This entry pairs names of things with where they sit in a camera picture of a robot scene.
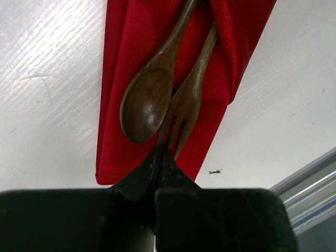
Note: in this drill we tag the red cloth napkin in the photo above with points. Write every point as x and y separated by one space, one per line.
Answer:
134 30

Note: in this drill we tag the dark wooden spoon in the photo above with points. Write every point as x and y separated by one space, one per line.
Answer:
147 97

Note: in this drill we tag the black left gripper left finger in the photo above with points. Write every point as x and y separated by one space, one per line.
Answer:
118 218

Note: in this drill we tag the aluminium front rail frame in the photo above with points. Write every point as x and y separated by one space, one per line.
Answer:
309 193

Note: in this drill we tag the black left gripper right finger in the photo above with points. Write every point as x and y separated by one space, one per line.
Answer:
189 218

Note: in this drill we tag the dark wooden fork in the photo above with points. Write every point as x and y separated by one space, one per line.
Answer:
185 105

